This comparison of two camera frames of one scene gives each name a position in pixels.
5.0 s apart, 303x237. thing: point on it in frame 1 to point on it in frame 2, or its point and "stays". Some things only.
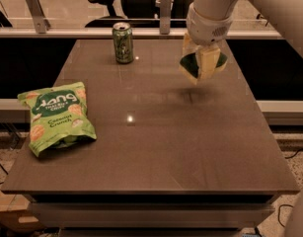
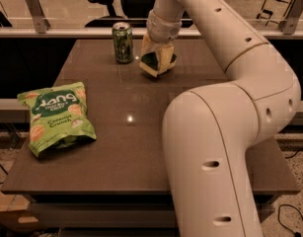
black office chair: (140, 5) stays
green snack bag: (58, 116) stays
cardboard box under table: (11, 210) stays
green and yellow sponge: (189, 65) to (150, 63)
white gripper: (206, 31) to (163, 28)
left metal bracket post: (42, 24) stays
